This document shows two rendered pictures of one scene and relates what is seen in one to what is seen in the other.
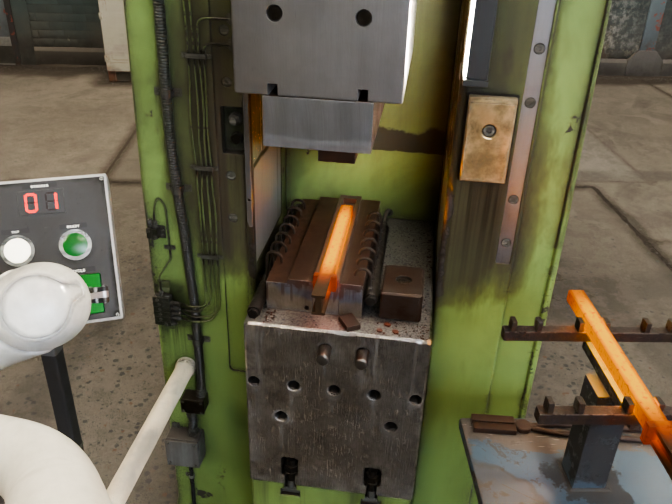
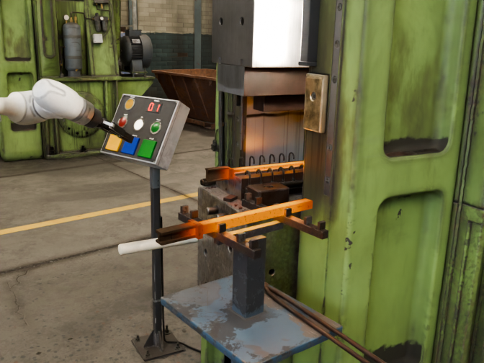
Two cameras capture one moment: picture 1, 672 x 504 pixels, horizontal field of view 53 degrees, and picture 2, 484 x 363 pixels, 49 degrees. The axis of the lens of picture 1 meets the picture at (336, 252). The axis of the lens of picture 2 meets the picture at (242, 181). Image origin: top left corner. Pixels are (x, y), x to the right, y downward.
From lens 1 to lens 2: 1.50 m
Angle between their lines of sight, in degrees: 52
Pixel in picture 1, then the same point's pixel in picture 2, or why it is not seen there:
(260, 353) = (201, 207)
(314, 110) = (229, 70)
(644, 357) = not seen: outside the picture
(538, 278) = (344, 212)
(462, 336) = (310, 248)
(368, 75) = (243, 51)
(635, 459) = (287, 324)
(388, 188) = not seen: hidden behind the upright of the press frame
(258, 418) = (199, 251)
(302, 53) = (227, 41)
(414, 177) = not seen: hidden behind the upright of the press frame
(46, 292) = (43, 84)
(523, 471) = (225, 294)
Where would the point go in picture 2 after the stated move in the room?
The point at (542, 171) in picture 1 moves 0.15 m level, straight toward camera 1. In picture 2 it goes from (343, 129) to (294, 130)
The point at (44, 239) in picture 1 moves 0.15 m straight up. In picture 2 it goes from (148, 122) to (147, 86)
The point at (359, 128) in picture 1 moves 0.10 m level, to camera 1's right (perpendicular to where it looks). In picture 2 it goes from (240, 81) to (258, 83)
